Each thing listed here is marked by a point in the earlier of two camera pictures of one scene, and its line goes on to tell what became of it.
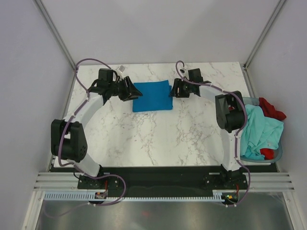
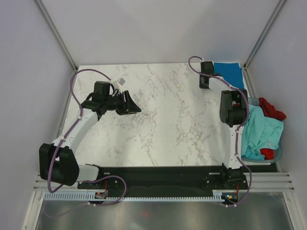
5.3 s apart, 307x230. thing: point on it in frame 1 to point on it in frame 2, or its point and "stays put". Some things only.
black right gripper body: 184,88 to 202,86
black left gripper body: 120,89 to 117,103
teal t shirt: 259,132 stays put
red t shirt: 270,111 stays put
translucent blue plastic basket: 277,153 stays put
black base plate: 167,180 stays put
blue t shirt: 155,96 to 232,73
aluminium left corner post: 55,32 stays put
